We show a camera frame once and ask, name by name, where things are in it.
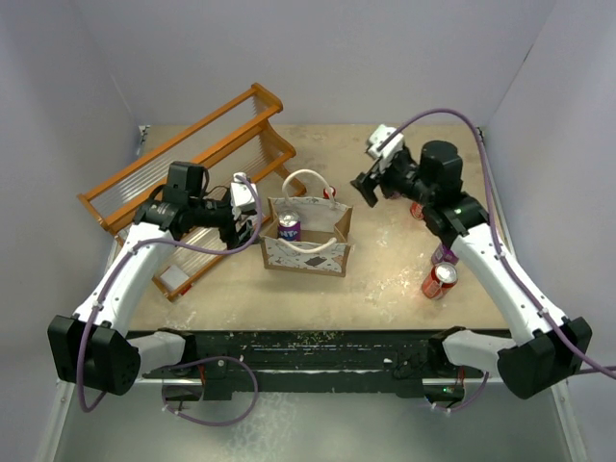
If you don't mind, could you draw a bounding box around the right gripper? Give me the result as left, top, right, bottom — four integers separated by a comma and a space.
350, 147, 434, 207

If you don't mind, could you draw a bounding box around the red coke can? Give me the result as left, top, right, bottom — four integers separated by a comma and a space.
410, 202, 424, 220
422, 262, 458, 299

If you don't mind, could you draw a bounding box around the canvas jute tote bag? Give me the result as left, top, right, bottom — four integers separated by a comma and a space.
261, 168, 353, 277

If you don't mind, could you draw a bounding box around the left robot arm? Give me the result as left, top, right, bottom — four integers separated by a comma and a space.
47, 162, 262, 396

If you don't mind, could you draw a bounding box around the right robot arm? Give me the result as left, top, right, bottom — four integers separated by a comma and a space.
351, 138, 592, 399

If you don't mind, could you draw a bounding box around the small red-capped sauce bottle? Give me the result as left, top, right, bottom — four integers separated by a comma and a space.
322, 187, 336, 199

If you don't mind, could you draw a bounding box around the small white card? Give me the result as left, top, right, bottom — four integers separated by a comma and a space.
159, 265, 190, 291

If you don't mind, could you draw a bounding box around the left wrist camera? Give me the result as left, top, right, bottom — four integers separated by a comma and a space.
230, 172, 258, 216

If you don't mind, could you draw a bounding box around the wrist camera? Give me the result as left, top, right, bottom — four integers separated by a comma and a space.
230, 172, 258, 216
366, 124, 404, 162

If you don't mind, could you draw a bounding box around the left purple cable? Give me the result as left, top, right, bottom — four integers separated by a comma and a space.
76, 173, 264, 414

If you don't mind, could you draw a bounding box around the purple cable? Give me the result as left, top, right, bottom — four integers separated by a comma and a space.
377, 108, 616, 376
76, 173, 264, 414

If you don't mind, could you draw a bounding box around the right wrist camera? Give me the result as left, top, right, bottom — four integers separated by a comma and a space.
366, 124, 404, 162

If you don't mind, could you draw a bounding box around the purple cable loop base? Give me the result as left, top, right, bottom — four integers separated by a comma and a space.
161, 355, 260, 427

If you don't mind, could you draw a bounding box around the black aluminium base frame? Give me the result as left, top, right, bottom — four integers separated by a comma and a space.
146, 330, 482, 400

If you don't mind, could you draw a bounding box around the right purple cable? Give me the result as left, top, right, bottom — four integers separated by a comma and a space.
377, 108, 616, 376

